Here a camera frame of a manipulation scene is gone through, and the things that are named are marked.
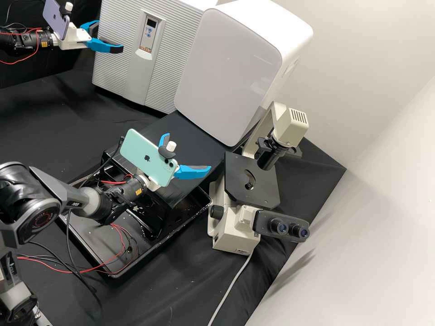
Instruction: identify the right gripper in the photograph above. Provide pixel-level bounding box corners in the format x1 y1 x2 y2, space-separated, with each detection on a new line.
146 133 212 192

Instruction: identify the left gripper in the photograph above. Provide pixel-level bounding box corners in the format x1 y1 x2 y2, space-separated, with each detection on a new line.
58 20 124 55

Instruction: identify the incubator door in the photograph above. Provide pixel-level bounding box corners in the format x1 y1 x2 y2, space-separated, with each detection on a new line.
91 0 205 115

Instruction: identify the white incubator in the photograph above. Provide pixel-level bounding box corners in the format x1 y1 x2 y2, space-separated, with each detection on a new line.
176 0 220 11

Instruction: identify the white box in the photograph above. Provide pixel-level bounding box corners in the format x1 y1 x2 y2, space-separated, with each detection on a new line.
173 0 314 147

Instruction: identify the cream microscope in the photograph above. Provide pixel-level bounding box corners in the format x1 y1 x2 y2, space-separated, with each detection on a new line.
208 101 310 253

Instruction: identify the black tray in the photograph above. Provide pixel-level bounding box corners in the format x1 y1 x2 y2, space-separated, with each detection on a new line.
56 149 213 279

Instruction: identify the right wrist camera phone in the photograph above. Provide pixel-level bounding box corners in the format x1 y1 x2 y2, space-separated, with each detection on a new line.
121 128 180 191

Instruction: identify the wrist camera phone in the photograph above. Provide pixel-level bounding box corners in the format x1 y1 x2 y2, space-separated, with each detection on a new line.
121 128 180 191
43 0 74 38

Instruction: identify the left wrist camera phone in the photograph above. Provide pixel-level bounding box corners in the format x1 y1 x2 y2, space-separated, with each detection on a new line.
43 0 74 38

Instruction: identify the grey cable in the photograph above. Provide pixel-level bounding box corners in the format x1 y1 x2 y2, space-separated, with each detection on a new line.
206 251 255 326

